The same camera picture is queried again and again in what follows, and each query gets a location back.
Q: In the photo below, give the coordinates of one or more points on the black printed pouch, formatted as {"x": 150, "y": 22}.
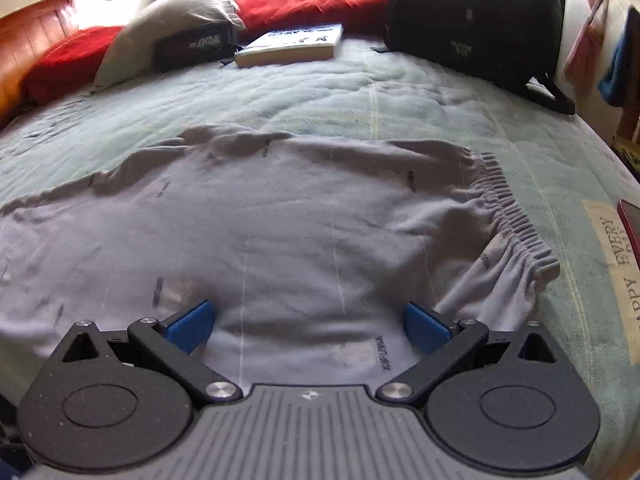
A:
{"x": 195, "y": 45}

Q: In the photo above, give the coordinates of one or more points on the grey pillow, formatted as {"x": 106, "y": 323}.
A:
{"x": 165, "y": 25}

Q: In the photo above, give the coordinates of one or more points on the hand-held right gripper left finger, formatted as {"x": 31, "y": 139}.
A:
{"x": 190, "y": 327}

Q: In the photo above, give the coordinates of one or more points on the dark red phone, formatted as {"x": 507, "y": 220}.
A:
{"x": 631, "y": 225}

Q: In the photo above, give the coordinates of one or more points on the red pillow far side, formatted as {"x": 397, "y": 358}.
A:
{"x": 310, "y": 2}

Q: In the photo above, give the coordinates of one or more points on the black and blue bag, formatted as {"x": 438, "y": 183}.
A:
{"x": 615, "y": 75}

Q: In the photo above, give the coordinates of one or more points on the red pillow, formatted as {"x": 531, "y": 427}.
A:
{"x": 70, "y": 60}
{"x": 310, "y": 2}

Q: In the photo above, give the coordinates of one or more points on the blue cover book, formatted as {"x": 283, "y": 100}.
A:
{"x": 295, "y": 42}

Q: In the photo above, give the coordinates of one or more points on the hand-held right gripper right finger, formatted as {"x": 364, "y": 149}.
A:
{"x": 425, "y": 330}

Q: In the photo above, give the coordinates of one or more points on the black backpack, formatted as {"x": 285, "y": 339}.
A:
{"x": 475, "y": 10}

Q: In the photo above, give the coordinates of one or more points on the wooden headboard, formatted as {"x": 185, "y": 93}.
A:
{"x": 25, "y": 40}

